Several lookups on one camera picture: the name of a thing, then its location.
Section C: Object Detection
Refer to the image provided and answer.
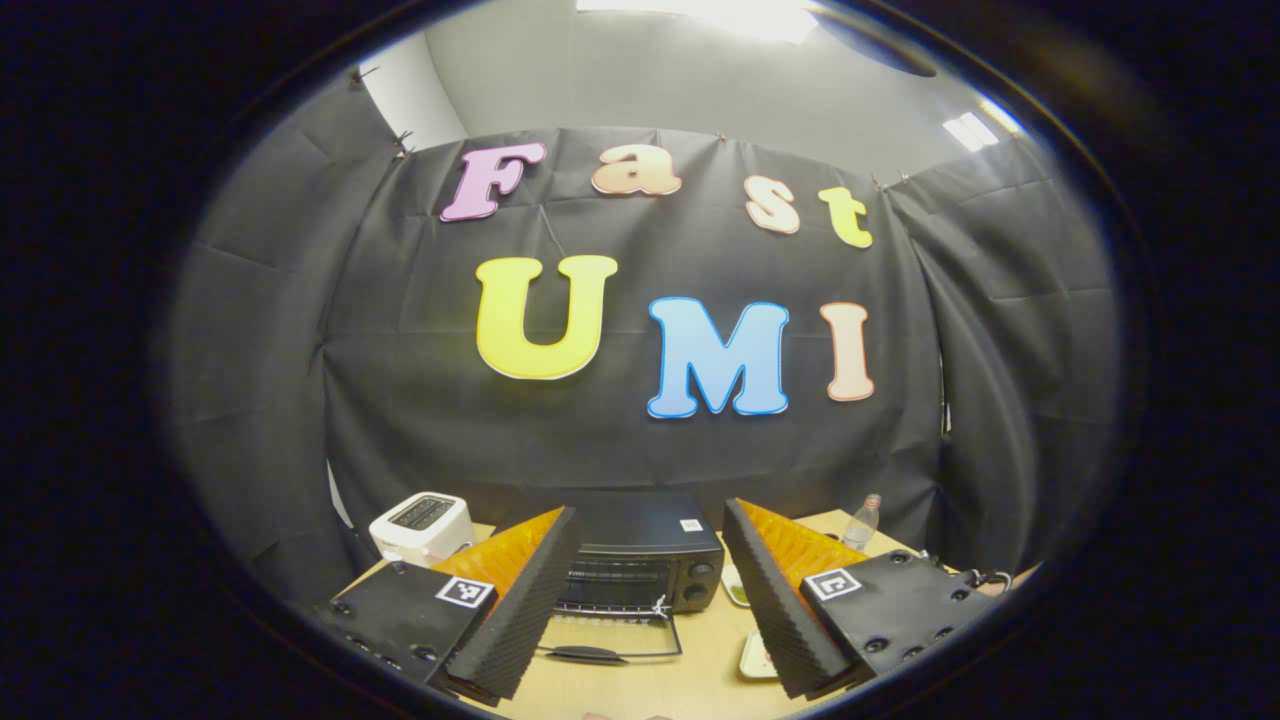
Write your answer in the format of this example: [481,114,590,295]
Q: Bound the black backdrop cloth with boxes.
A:
[160,75,1121,611]

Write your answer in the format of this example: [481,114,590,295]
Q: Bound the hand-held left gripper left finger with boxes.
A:
[315,505,582,703]

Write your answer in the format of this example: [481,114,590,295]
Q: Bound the pale green food tray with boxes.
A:
[739,627,782,682]

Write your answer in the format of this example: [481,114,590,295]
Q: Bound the white toaster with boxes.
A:
[367,491,475,570]

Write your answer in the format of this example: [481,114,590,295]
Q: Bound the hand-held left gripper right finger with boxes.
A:
[721,498,1001,701]

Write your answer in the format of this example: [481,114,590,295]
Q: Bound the black electric oven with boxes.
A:
[530,489,727,669]

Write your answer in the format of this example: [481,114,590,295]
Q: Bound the clear plastic water bottle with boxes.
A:
[841,493,884,554]

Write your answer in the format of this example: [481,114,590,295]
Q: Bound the large ceiling light panel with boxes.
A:
[577,0,820,45]

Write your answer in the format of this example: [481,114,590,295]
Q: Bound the small ceiling light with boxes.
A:
[943,111,1002,153]

